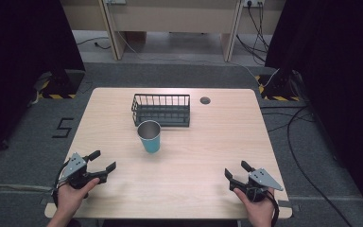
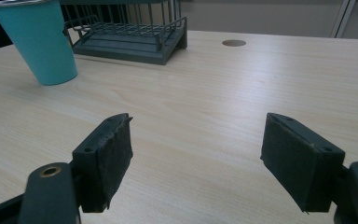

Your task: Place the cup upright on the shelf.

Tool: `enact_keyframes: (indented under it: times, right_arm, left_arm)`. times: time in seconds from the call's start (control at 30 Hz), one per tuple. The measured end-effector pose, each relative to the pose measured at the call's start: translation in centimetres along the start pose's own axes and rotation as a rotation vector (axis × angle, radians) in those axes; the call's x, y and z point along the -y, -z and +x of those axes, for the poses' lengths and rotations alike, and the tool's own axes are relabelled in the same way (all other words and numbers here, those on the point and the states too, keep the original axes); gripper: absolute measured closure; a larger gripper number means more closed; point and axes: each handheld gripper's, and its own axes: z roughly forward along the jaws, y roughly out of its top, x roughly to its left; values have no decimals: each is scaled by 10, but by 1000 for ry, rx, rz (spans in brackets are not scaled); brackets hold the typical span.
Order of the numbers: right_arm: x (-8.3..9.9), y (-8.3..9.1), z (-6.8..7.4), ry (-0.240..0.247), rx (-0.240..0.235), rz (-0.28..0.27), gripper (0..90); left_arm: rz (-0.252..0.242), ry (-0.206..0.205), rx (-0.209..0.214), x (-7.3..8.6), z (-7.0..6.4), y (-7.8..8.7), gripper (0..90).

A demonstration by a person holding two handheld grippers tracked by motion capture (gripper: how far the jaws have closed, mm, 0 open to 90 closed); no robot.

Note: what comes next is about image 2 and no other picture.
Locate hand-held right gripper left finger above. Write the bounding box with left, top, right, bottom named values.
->
left=71, top=112, right=134, bottom=214

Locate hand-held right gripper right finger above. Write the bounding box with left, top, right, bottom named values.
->
left=260, top=112, right=346, bottom=215

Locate teal cup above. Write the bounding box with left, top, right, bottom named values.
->
left=0, top=0, right=79, bottom=87

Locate white metal stand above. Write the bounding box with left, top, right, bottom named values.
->
left=329, top=0, right=358, bottom=39

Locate dark wire dish rack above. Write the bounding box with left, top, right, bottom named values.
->
left=59, top=0, right=188, bottom=66

